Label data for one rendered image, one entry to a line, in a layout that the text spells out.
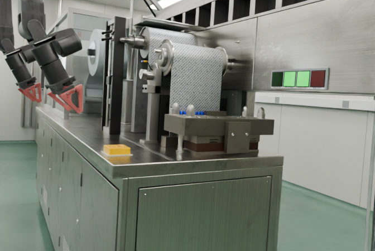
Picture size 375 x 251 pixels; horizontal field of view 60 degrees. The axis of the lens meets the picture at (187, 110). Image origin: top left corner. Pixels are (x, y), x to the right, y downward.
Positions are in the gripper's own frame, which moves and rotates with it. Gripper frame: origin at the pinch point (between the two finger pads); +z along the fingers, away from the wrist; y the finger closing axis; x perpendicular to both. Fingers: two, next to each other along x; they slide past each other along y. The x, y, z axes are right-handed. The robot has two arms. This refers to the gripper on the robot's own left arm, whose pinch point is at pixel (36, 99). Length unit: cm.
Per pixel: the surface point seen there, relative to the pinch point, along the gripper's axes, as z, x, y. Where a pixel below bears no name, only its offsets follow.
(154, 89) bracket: 12, -36, -33
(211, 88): 21, -55, -43
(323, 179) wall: 229, -237, 55
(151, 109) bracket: 18.8, -31.4, -32.0
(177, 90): 15, -41, -41
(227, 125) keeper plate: 28, -41, -63
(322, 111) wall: 163, -276, 64
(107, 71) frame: 3.5, -36.7, 8.1
